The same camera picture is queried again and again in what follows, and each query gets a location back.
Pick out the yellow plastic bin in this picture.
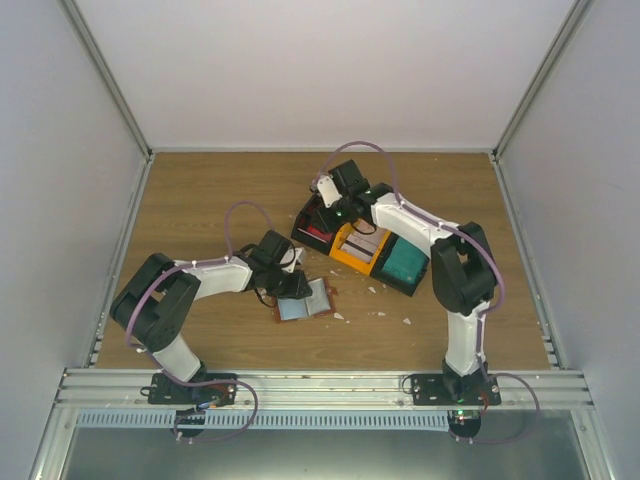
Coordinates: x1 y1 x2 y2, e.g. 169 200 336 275
329 220 391 276

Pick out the aluminium front rail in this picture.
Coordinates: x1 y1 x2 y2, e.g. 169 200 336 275
54 369 594 411

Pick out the black bin with teal cards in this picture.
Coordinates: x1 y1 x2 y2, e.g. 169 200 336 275
370 233 430 297

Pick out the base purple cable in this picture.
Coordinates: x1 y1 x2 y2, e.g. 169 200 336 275
449 372 544 445
172 379 260 445

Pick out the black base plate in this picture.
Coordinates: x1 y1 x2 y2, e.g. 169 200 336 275
401 373 502 407
140 373 237 407

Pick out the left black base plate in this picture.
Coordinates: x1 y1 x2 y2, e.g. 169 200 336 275
140 373 237 407

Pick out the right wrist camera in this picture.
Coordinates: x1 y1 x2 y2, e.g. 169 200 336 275
311 174 342 208

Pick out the brown leather card holder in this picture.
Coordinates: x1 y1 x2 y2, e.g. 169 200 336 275
274 277 338 323

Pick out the white patterned card stack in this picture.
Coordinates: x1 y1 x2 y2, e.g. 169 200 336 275
339 229 387 263

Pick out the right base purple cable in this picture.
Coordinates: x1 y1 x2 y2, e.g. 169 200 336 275
449 372 544 445

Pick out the teal card stack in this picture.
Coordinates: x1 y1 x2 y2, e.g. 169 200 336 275
382 238 428 284

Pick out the lower red card stack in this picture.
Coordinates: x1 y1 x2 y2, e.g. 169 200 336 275
305 225 332 242

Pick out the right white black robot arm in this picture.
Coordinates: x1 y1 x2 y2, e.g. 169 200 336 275
311 160 504 405

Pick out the grey slotted cable duct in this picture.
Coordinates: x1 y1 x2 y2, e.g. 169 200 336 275
76 409 449 432

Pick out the black bin with red cards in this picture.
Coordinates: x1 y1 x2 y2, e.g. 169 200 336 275
291 194 345 256

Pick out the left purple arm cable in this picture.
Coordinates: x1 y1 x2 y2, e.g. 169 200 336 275
123 200 275 386

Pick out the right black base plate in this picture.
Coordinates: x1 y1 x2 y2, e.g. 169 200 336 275
401 373 502 407

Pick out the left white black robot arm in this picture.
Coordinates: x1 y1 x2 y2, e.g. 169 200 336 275
109 230 312 404

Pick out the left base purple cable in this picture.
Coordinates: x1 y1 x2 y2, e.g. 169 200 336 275
172 379 260 445

